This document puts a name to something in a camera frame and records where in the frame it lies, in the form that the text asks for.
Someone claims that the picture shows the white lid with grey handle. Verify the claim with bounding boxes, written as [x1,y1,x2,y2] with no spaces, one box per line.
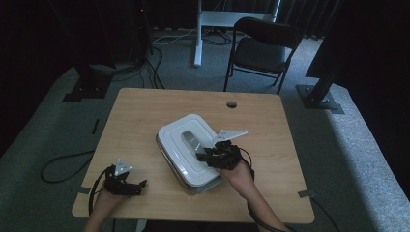
[157,113,224,188]

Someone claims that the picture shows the black looped floor cable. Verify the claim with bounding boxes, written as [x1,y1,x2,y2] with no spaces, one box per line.
[40,149,96,184]

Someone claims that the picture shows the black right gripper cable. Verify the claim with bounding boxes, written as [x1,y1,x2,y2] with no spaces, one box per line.
[238,147,298,232]

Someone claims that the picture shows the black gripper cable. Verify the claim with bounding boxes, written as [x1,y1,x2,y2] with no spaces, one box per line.
[88,167,114,217]
[238,147,298,232]

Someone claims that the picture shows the black folding chair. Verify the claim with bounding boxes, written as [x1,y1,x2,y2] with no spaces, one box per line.
[222,16,303,96]

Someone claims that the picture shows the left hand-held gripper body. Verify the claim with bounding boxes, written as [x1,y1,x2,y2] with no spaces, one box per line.
[102,158,140,197]

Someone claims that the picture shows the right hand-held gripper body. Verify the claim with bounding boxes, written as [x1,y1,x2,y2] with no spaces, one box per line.
[208,129,249,171]

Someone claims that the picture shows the black metal stand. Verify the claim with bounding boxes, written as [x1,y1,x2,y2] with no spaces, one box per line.
[47,0,114,103]
[295,0,368,115]

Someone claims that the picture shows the white desk frame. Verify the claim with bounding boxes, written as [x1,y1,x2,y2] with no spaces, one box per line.
[192,0,282,68]

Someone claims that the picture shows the white floor cable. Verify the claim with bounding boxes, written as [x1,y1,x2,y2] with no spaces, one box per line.
[152,26,198,46]

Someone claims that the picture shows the person's left hand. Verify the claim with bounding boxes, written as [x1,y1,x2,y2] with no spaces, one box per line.
[93,189,125,211]

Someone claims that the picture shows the black cable bundle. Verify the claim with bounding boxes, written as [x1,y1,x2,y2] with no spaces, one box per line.
[109,46,166,90]

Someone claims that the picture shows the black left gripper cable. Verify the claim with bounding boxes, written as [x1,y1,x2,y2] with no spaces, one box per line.
[88,167,114,217]

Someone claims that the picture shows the person's right hand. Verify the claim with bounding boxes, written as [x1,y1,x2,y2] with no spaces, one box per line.
[216,159,257,201]

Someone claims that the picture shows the thin black cable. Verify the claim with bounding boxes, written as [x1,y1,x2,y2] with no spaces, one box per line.
[310,196,341,232]

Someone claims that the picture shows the dark equipment rack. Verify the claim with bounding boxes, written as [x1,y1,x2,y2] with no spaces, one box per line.
[93,0,154,64]

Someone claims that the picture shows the dark curtain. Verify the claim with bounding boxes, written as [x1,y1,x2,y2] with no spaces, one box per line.
[306,0,410,197]
[279,0,342,40]

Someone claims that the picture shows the grey translucent storage box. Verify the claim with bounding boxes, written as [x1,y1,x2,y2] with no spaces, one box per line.
[156,134,225,196]

